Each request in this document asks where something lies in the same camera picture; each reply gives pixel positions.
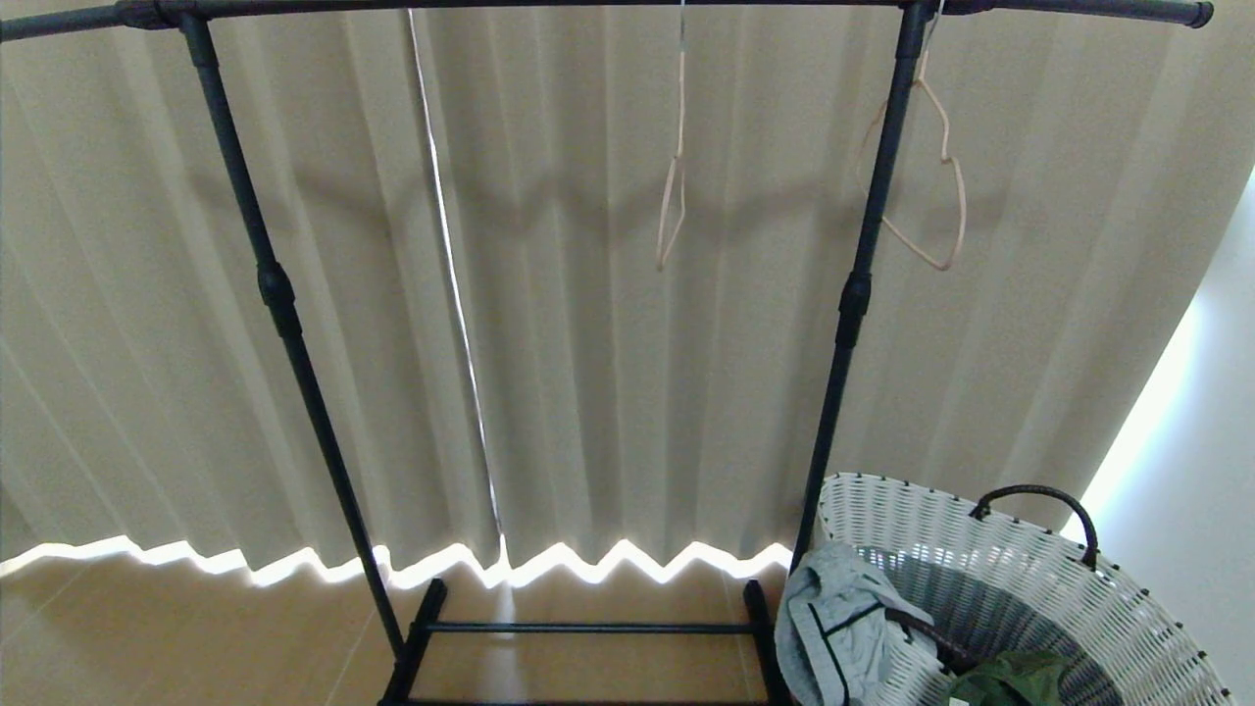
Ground green long-sleeved shirt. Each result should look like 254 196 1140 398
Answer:
946 649 1076 706

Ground black clothes rack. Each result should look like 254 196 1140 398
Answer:
0 0 1215 706

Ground pale grey shorts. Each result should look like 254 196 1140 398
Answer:
775 541 944 706

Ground pink clothes hanger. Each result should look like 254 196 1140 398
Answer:
858 0 969 274
655 0 688 274

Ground white laundry basket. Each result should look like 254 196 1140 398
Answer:
812 473 1232 706

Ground beige curtain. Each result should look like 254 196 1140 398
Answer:
0 0 1255 589

